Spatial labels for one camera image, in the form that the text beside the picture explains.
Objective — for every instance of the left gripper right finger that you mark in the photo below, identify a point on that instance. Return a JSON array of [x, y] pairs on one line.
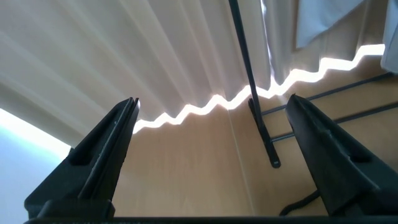
[[357, 186]]

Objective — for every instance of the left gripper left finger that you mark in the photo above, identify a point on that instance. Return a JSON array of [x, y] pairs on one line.
[[77, 186]]

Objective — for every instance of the pale grey shorts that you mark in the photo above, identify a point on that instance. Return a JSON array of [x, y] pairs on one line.
[[320, 18]]

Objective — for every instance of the black clothes rack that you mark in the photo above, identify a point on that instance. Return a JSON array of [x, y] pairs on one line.
[[245, 56]]

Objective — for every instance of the beige curtain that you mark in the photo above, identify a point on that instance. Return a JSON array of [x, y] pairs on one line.
[[93, 46]]

